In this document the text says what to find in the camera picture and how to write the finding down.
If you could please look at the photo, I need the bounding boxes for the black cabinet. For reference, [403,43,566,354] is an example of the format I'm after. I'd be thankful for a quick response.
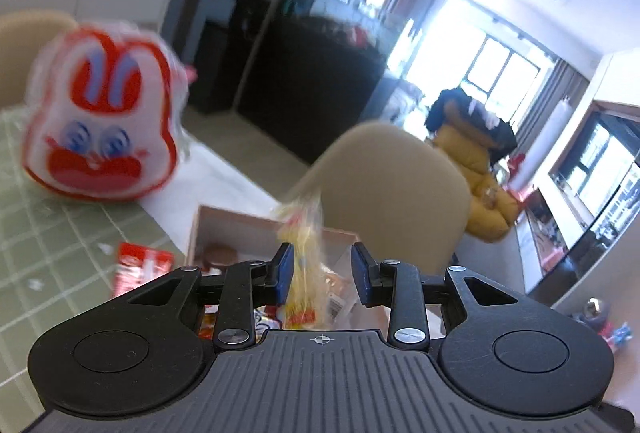
[235,15,388,164]

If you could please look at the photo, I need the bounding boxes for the clear yellow snack packet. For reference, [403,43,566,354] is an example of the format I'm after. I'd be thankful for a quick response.
[272,183,326,331]

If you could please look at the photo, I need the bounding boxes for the pink cardboard box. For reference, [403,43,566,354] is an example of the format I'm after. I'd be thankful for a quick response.
[186,205,396,331]

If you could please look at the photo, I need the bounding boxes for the green grid table mat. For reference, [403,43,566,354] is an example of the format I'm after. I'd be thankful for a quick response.
[0,105,188,416]

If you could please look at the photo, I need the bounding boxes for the brown round snack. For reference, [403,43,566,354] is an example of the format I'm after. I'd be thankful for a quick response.
[197,244,241,274]

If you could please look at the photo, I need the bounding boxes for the white television stand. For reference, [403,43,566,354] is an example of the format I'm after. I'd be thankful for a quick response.
[515,193,596,309]

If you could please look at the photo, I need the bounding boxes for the beige round-back chair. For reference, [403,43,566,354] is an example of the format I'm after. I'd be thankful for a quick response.
[0,10,81,108]
[292,123,471,274]

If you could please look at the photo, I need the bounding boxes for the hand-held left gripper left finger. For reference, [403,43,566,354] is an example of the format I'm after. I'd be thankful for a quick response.
[127,243,295,350]

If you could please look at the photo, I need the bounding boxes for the tall dark cabinet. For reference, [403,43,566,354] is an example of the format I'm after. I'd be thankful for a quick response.
[190,0,273,114]

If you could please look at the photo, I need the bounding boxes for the dark garment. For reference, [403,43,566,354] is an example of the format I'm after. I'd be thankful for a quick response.
[425,88,518,164]

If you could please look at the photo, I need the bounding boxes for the red white rabbit bag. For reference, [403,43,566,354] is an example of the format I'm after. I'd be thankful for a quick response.
[22,23,191,204]

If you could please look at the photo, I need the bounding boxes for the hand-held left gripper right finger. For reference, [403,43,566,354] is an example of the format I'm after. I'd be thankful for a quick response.
[350,243,518,350]

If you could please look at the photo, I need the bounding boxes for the small colourful toy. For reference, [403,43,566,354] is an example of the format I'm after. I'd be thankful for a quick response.
[575,297,633,349]

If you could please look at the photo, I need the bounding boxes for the flat screen television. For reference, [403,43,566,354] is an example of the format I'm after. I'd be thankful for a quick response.
[547,110,640,264]

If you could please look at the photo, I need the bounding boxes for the red chip packet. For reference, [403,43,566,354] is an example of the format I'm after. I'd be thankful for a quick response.
[111,242,176,299]

